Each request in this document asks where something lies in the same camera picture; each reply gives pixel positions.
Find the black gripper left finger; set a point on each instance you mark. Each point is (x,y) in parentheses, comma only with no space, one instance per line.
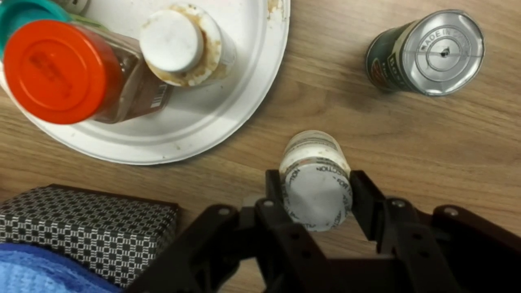
(244,254)

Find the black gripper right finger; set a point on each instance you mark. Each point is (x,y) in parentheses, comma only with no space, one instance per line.
(449,249)

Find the small white pill bottle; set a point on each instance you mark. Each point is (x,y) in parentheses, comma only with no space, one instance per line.
(314,189)

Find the pill bottle with green label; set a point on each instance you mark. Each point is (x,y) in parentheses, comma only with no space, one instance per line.
(172,41)

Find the spice bottle with orange lid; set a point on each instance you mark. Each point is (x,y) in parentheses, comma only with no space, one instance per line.
(58,70)

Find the white paper plate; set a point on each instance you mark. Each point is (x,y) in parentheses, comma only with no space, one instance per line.
(205,119)

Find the grey patterned block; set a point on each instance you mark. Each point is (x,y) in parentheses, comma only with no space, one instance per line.
(97,233)

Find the green tin can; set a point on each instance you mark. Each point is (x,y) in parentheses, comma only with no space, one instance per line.
(433,54)

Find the blue folded cloth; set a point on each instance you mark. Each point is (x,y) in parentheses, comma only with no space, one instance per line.
(37,270)

